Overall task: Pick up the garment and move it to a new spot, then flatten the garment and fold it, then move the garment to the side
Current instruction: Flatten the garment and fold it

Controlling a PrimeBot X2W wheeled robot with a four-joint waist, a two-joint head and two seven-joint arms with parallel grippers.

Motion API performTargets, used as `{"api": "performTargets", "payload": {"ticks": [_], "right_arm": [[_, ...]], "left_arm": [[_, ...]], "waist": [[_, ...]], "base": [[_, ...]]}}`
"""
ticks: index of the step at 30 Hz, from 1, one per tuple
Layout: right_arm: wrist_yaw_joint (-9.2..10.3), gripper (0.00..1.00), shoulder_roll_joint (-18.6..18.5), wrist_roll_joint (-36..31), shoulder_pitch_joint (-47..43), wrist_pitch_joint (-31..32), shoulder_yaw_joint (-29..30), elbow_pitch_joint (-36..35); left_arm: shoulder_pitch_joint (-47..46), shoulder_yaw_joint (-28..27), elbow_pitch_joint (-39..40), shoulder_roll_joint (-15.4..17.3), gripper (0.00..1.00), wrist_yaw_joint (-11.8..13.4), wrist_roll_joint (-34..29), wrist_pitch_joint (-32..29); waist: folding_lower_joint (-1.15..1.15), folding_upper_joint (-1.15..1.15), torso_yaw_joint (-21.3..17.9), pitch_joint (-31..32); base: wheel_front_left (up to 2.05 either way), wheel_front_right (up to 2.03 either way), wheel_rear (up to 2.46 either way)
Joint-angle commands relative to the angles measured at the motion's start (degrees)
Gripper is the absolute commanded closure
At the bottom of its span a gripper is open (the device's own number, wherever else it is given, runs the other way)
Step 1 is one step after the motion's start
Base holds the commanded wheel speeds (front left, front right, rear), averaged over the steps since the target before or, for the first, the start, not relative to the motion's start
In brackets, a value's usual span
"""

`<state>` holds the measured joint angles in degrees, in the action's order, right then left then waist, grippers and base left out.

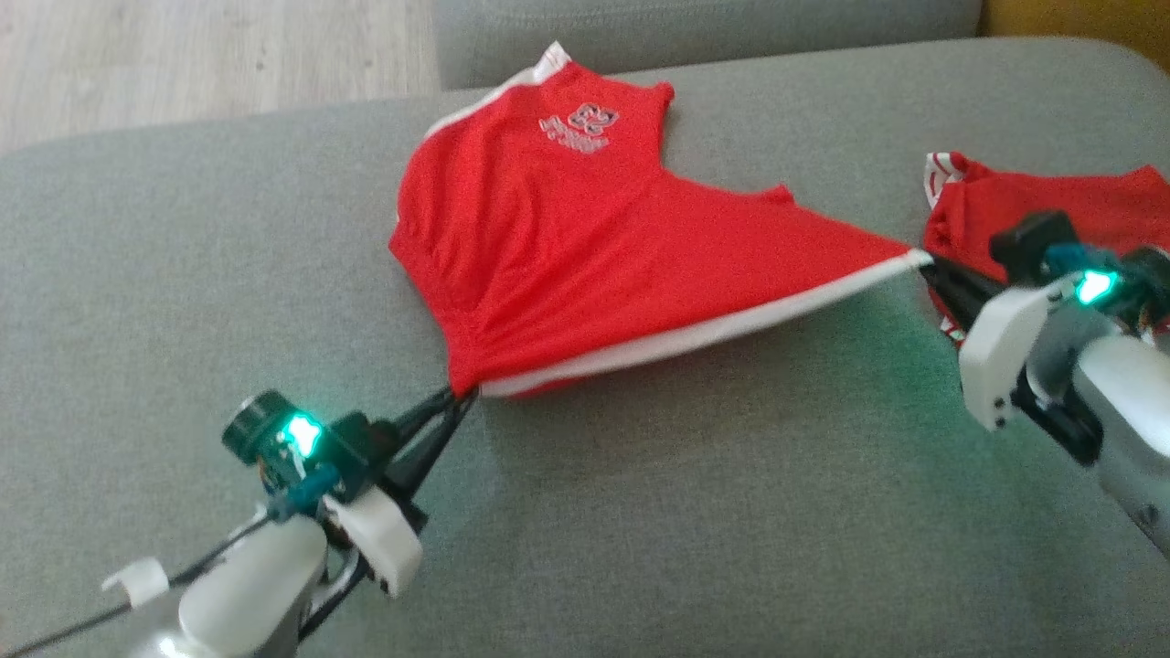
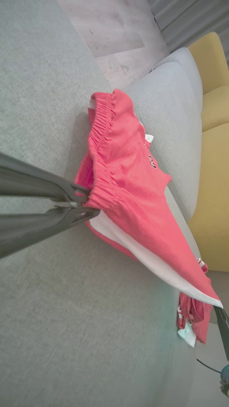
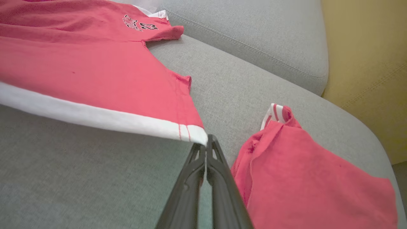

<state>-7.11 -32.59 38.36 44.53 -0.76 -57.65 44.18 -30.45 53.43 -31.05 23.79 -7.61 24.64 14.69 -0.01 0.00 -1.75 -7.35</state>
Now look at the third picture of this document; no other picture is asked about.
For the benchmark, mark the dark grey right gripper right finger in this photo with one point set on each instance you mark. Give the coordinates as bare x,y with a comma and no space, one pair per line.
225,197

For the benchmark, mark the red basketball shorts 23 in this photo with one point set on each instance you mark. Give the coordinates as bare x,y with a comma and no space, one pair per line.
95,70

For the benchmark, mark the red basketball jersey 23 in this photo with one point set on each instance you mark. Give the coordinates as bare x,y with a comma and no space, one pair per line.
302,178

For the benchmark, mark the yellow fabric cushion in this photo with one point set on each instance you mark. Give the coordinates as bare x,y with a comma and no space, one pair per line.
365,63

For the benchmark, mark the grey sofa back cushion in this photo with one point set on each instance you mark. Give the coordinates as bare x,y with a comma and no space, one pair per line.
254,31

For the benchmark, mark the grey fabric sofa seat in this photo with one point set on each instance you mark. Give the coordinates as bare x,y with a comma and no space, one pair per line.
79,175

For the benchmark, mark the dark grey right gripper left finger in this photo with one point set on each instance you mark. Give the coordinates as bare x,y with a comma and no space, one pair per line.
187,197

